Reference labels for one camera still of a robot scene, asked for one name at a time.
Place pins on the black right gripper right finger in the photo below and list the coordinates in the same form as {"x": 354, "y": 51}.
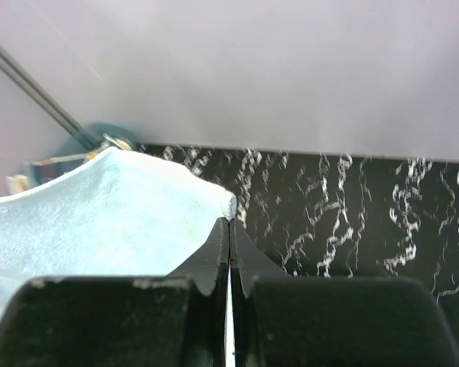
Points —
{"x": 280, "y": 320}

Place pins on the teal plastic laundry basket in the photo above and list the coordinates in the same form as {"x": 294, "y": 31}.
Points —
{"x": 91, "y": 136}

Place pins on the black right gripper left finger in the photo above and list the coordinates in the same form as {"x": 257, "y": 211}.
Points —
{"x": 174, "y": 320}

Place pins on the left aluminium corner post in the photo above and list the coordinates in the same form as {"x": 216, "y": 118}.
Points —
{"x": 33, "y": 90}

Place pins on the light blue terry towel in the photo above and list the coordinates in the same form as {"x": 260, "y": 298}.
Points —
{"x": 122, "y": 213}

